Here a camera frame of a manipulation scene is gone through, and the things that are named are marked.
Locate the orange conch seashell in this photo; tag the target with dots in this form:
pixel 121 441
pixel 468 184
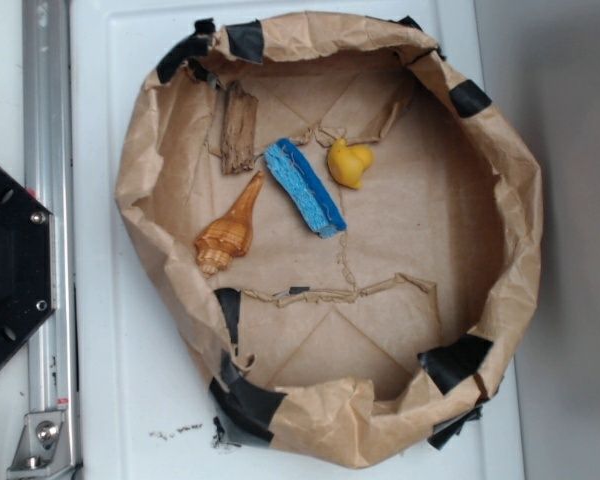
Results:
pixel 229 236

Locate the brown paper bag basin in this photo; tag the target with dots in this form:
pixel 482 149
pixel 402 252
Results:
pixel 397 330

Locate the blue sponge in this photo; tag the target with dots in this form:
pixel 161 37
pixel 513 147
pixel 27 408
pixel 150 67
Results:
pixel 294 173

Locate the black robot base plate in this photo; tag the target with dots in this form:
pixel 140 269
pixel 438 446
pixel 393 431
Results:
pixel 26 279

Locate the aluminium extrusion rail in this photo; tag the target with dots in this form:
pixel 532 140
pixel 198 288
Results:
pixel 52 350

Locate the brown wood bark piece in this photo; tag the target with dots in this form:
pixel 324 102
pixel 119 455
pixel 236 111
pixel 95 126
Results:
pixel 238 130

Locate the yellow rubber duck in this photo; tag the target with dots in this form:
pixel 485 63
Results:
pixel 348 163

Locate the metal corner bracket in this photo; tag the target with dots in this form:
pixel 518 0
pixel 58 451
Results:
pixel 43 448

